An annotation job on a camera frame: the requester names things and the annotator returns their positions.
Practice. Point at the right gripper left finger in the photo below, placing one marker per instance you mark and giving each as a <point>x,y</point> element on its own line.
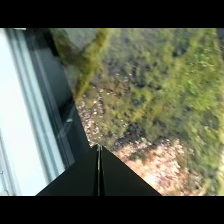
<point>76,180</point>

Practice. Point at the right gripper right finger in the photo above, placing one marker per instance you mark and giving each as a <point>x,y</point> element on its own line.
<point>123,180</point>

